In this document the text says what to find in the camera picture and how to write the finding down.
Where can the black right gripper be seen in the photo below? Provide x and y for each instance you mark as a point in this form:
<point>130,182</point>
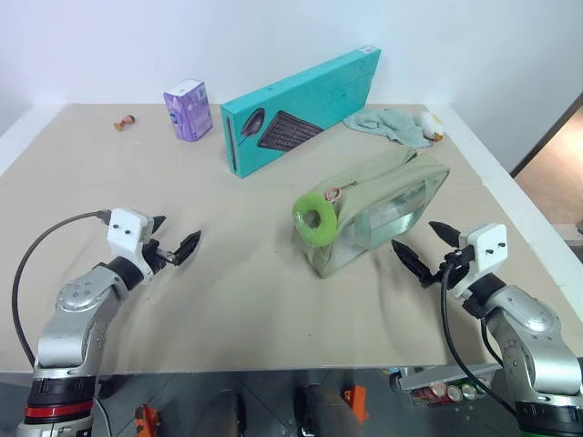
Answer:
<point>455,264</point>

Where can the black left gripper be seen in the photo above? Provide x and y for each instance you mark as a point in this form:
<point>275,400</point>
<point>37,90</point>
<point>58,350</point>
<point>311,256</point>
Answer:
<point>156,259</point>

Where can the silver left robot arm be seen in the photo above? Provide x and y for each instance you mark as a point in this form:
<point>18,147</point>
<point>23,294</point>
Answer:
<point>68,328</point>

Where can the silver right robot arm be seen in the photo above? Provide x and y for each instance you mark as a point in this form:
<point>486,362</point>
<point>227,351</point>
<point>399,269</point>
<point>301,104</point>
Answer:
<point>537,346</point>

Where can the clear green toiletry bag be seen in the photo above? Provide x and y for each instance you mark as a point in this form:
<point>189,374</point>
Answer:
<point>391,182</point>

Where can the beige table cloth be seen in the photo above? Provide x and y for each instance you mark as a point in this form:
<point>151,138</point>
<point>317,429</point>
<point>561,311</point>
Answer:
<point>182,314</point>

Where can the green tape roll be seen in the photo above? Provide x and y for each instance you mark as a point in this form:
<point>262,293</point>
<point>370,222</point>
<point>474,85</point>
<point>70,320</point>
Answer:
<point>324,232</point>

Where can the small brown wooden figure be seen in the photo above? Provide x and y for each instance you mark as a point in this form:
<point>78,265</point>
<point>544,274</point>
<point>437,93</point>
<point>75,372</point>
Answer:
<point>124,123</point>

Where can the purple tissue pack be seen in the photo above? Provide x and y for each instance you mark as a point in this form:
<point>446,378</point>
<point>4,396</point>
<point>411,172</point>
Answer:
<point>189,111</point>

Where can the white yellow plush toy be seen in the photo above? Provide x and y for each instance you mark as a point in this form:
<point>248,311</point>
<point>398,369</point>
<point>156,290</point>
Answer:
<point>428,124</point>

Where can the grey metal shelf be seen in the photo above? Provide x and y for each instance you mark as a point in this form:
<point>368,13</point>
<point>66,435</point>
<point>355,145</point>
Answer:
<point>432,377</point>

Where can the pale blue crumpled cloth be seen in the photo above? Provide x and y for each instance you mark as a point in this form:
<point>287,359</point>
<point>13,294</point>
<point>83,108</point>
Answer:
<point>387,123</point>

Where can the red drink can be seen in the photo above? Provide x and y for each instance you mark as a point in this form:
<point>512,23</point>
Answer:
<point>454,392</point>
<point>438,391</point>

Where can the green drink can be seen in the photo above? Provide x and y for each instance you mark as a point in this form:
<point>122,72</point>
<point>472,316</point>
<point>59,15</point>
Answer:
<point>469,390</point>

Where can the orange black tool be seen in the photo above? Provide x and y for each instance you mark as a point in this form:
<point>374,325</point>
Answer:
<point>146,421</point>
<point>357,403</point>

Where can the teal keyboard mouse box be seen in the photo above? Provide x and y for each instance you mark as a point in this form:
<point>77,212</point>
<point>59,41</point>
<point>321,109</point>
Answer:
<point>314,95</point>

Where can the dark rounded shape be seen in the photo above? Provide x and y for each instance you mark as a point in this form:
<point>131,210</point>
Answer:
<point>323,412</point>

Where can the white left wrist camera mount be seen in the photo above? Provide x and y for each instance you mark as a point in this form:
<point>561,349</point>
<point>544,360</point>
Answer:
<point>124,232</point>

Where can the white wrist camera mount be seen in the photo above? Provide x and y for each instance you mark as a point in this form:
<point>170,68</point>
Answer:
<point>124,232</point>
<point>488,246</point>

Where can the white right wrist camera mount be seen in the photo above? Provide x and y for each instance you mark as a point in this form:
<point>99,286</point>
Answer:
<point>488,246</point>

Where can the dark door frame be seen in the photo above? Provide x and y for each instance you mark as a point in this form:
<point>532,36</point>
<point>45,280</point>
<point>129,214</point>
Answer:
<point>542,141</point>

